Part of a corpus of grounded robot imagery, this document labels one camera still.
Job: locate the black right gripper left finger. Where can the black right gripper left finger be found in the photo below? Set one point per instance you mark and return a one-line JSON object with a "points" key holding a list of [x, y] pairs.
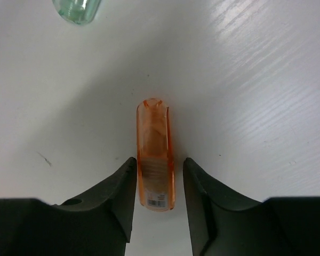
{"points": [[95, 222]]}

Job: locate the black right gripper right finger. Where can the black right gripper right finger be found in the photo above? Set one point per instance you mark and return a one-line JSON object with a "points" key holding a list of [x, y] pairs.
{"points": [[225, 222]]}

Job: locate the orange marker pen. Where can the orange marker pen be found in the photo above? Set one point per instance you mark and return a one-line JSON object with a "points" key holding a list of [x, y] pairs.
{"points": [[156, 175]]}

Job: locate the green marker pen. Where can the green marker pen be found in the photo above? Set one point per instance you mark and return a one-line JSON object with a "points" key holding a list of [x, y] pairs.
{"points": [[79, 12]]}

